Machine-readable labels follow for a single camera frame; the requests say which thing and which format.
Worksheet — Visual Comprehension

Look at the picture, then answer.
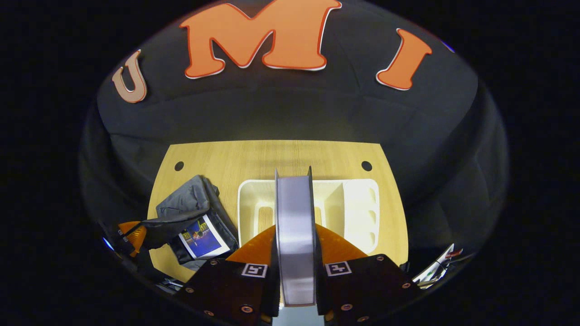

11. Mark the white stand with cables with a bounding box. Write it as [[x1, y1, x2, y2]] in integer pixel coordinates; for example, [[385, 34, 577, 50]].
[[412, 244, 464, 289]]

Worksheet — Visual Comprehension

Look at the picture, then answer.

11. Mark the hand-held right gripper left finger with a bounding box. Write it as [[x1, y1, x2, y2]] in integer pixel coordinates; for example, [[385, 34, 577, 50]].
[[174, 225, 278, 324]]

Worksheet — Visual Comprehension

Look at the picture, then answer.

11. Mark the black backdrop cloth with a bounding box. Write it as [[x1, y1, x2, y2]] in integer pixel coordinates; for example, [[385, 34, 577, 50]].
[[79, 0, 510, 272]]

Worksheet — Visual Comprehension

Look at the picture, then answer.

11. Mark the grey spine book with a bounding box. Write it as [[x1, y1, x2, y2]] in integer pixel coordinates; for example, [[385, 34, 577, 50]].
[[275, 166, 316, 307]]

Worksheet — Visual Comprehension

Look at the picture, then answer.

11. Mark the blue cover book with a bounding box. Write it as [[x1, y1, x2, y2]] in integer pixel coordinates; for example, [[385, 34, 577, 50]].
[[179, 215, 231, 259]]

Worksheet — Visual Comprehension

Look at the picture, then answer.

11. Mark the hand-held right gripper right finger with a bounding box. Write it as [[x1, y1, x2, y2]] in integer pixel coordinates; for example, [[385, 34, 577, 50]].
[[316, 223, 422, 324]]

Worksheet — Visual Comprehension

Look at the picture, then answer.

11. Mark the grey schoolbag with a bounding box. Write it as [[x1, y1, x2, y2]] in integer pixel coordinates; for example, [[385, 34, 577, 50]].
[[141, 175, 240, 272]]

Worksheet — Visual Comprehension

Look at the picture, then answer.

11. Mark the white bookshelf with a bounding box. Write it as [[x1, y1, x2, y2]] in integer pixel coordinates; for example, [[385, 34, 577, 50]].
[[237, 178, 380, 254]]

